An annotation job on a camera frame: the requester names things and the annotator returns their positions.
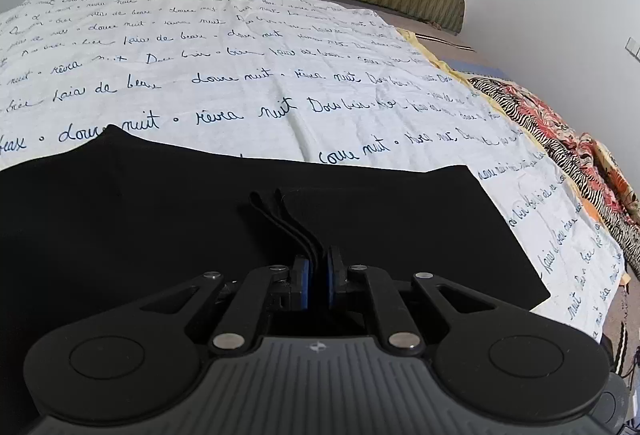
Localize white script-print bedsheet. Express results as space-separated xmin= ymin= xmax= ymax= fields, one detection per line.
xmin=1 ymin=0 xmax=624 ymax=337

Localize floral colourful blanket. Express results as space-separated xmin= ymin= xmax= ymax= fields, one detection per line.
xmin=469 ymin=75 xmax=639 ymax=273

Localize black pants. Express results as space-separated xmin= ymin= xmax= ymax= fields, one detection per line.
xmin=1 ymin=126 xmax=549 ymax=434

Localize white wall switch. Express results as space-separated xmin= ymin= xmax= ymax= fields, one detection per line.
xmin=625 ymin=37 xmax=640 ymax=57

